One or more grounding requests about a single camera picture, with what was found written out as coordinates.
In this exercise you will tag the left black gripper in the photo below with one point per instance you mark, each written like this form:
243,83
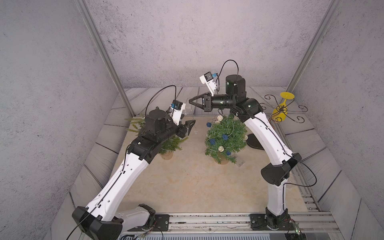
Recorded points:
183,130

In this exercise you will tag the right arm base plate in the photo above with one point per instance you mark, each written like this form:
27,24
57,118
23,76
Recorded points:
270,222

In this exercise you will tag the fern tree wooden base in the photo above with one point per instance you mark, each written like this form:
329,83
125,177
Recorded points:
169,146

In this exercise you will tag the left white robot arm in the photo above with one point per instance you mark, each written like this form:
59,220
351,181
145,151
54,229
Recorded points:
99,220

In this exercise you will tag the small christmas tree wooden base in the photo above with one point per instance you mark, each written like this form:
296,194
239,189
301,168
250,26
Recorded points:
226,138

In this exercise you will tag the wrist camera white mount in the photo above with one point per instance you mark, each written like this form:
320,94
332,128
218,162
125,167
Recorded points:
209,80
177,109

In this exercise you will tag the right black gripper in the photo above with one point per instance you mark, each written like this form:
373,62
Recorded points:
208,102

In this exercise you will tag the beige table mat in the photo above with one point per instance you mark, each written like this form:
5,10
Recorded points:
191,182

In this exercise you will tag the yellow plastic goblet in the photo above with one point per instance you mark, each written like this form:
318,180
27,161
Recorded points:
280,112

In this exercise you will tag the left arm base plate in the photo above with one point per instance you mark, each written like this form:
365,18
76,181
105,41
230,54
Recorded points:
158,222

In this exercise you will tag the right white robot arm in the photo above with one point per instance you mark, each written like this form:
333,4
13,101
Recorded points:
250,112

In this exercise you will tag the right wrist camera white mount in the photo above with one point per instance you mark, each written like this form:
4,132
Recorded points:
209,80

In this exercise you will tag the aluminium front rail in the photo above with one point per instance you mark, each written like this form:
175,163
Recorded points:
236,226

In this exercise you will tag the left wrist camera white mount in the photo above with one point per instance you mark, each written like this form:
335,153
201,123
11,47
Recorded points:
177,109

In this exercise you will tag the black scroll wire stand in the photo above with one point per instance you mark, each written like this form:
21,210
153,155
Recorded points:
299,119

